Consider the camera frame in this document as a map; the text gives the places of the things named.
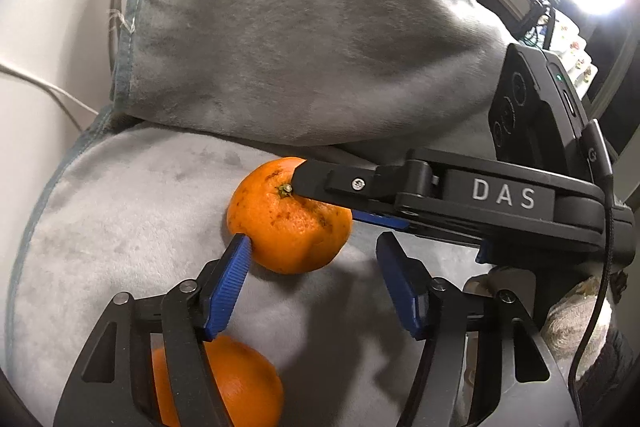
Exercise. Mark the grey fleece blanket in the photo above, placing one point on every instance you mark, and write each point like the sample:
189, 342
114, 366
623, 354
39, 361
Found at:
300, 32

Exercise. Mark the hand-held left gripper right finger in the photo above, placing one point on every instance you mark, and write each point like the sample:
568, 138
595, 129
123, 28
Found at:
402, 287

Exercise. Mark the person's right forearm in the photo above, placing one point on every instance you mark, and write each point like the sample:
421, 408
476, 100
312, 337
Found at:
570, 327

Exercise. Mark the large smooth orange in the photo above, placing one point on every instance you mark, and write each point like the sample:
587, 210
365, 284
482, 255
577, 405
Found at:
240, 382

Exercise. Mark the black tripod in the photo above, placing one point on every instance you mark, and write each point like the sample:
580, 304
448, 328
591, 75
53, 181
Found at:
542, 17

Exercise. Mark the large bumpy mandarin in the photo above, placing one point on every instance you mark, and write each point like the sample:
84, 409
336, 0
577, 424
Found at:
295, 237

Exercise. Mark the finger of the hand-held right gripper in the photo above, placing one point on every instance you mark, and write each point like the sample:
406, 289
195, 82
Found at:
345, 182

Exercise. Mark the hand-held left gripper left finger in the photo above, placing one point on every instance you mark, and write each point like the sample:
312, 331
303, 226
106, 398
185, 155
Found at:
227, 287

